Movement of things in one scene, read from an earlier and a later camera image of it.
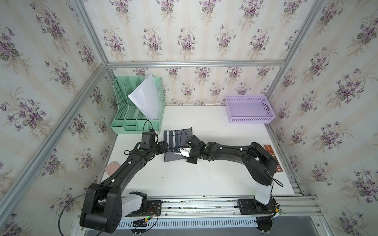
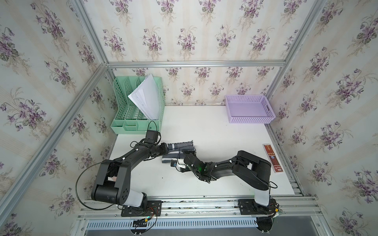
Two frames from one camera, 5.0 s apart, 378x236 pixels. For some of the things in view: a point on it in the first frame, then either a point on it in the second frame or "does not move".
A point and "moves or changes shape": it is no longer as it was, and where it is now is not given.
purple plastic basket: x=249 y=109 does not move
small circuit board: x=141 y=222 does not move
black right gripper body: x=194 y=155 to x=190 y=154
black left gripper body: x=158 y=148 does not move
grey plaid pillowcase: x=175 y=138 moves or changes shape
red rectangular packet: x=269 y=149 does not move
